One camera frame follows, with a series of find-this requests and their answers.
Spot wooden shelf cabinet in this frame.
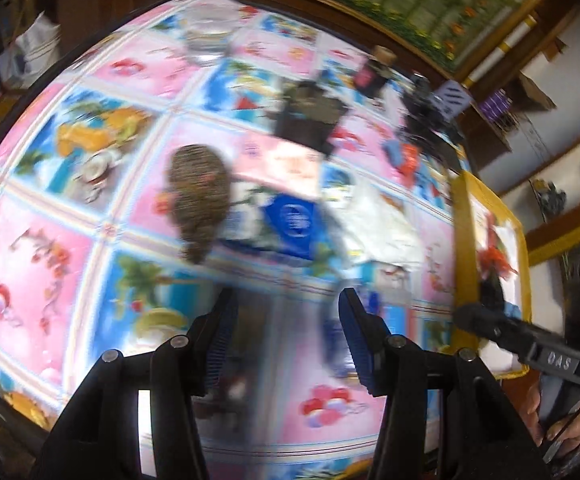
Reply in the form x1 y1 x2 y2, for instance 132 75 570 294
0 0 171 91

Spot pink tissue pack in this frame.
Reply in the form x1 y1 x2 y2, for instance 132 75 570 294
230 137 323 198

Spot white plastic sack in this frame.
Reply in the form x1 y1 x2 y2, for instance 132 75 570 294
0 10 63 91

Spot purple striped card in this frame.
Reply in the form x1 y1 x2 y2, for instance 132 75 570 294
432 77 473 118

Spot framed flower painting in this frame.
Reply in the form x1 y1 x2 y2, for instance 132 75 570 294
170 0 561 76

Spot dark bottle with cork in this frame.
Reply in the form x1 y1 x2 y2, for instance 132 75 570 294
352 45 395 98

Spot purple packets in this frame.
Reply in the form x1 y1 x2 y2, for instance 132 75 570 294
477 87 516 123

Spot rolled white poster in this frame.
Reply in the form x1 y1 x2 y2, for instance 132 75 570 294
462 12 541 86

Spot black pouch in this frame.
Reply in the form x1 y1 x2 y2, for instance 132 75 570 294
400 72 466 146

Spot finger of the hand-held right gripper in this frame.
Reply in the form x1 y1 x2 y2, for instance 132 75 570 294
452 304 546 367

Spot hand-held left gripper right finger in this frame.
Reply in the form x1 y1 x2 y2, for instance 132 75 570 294
338 287 553 480

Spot clear plastic bowl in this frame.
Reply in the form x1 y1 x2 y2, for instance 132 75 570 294
182 5 235 66

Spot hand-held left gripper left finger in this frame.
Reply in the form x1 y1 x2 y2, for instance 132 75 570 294
32 287 241 480

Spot dark ornament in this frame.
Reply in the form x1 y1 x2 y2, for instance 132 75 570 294
530 177 568 221

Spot black cylindrical motor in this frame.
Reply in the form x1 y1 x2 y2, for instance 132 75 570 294
272 80 348 156

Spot blue tissue pack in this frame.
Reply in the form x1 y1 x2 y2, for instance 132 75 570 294
220 185 341 263

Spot blue cloth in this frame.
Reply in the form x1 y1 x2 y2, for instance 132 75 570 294
383 139 403 167

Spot red plastic bag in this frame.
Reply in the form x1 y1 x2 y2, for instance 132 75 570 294
476 210 520 281
399 144 421 177

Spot yellow cardboard box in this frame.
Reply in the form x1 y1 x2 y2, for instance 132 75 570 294
450 170 531 378

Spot person's right hand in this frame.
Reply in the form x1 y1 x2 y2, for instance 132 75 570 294
525 385 580 461

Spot white plastic bag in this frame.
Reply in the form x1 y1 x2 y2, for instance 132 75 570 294
320 175 425 266

